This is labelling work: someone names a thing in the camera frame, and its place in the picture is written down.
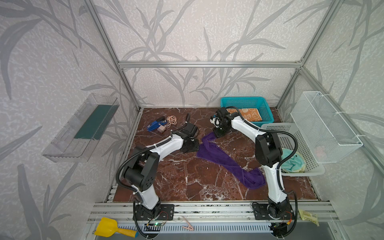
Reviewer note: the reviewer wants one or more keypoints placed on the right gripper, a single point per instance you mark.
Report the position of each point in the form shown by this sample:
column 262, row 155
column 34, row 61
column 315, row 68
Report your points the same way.
column 218, row 130

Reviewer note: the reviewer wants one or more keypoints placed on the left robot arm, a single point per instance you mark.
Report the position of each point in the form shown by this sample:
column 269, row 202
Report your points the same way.
column 139, row 171

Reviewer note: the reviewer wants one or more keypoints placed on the pink clothespin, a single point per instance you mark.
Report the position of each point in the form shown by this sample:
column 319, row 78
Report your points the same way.
column 189, row 227

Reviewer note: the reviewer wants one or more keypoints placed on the mint green cloth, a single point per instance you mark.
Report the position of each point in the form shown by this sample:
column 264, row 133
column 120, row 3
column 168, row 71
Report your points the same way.
column 296, row 164

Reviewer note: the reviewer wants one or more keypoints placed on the beige rubber bands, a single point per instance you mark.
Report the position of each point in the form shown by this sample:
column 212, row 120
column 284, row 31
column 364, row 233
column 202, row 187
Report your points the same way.
column 171, row 120

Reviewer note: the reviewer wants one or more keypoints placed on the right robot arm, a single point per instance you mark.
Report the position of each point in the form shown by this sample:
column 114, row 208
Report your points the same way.
column 268, row 152

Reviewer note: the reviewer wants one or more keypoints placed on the yellow label tag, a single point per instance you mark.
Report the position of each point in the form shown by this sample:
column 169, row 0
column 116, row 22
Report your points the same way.
column 310, row 217

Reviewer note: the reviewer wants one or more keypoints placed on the white plastic laundry basket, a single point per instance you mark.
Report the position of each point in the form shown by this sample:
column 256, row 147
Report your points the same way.
column 312, row 167

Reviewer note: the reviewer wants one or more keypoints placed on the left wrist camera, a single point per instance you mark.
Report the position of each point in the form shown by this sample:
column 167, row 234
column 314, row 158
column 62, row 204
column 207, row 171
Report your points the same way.
column 190, row 130

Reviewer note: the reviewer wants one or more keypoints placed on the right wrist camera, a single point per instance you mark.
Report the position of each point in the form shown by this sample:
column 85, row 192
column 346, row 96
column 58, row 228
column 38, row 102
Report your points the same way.
column 220, row 115

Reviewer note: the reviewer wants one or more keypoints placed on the teal plastic basket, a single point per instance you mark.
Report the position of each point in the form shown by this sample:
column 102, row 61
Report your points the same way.
column 251, row 102

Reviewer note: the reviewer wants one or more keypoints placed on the yellow plastic scoop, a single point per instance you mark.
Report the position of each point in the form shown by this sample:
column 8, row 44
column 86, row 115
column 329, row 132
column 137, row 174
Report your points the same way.
column 108, row 227

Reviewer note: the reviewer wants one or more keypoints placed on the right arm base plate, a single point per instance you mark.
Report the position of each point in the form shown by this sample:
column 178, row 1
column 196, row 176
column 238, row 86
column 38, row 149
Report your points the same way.
column 262, row 212

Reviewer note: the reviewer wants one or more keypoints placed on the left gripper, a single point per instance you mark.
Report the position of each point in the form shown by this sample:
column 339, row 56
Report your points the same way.
column 190, row 145

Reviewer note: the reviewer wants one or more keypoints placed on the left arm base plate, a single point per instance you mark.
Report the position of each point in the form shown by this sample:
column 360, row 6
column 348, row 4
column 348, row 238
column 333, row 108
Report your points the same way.
column 162, row 212

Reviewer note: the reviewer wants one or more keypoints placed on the purple cloth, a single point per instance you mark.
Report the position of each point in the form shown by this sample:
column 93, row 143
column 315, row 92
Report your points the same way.
column 211, row 152

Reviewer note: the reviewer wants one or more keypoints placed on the orange patterned towel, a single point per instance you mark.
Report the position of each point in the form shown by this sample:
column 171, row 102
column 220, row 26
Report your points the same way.
column 250, row 114

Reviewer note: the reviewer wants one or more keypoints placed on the white wire mesh basket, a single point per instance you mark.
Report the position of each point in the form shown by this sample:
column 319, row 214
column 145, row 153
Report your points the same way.
column 327, row 134

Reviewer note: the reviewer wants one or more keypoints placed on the clear plastic wall shelf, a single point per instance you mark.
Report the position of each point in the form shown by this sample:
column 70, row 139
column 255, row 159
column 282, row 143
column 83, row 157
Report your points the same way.
column 77, row 140

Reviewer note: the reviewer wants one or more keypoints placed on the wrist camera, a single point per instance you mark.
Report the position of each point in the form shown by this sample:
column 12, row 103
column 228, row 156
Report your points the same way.
column 190, row 130
column 220, row 115

